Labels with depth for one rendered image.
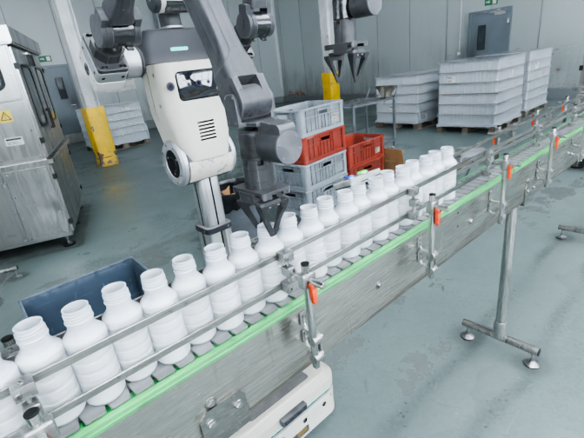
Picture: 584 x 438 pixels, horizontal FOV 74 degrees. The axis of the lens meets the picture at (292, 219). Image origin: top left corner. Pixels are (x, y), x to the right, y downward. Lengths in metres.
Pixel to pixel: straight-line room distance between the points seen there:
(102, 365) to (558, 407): 1.84
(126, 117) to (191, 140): 9.00
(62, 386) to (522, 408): 1.79
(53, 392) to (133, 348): 0.12
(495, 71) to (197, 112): 6.24
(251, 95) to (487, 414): 1.68
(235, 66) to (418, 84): 7.26
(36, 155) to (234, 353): 3.69
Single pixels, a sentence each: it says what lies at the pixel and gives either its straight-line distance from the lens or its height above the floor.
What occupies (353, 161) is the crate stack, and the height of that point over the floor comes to 0.51.
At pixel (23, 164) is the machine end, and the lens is 4.28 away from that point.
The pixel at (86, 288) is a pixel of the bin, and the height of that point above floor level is 0.91.
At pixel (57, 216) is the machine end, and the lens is 4.40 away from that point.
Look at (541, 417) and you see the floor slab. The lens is 2.07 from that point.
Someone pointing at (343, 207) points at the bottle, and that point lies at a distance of 0.92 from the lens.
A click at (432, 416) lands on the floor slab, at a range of 1.96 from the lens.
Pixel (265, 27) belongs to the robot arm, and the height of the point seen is 1.57.
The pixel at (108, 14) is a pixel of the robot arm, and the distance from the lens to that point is 1.13.
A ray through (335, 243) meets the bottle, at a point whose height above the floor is 1.06.
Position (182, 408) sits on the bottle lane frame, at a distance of 0.77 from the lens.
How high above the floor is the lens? 1.46
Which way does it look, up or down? 22 degrees down
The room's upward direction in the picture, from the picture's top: 7 degrees counter-clockwise
